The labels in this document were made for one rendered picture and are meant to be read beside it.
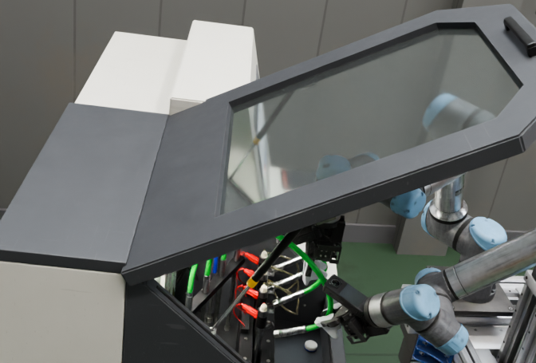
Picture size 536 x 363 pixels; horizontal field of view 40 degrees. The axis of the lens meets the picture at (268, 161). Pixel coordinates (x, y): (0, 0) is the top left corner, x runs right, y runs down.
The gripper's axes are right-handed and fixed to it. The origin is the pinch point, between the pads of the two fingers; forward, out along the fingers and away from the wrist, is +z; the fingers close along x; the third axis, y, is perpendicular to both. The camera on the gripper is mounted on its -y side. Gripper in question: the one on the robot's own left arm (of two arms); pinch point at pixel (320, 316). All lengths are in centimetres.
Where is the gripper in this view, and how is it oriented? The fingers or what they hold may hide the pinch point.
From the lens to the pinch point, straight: 185.3
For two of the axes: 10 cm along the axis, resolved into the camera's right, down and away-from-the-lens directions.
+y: 5.8, 8.0, 1.1
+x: 5.9, -5.1, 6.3
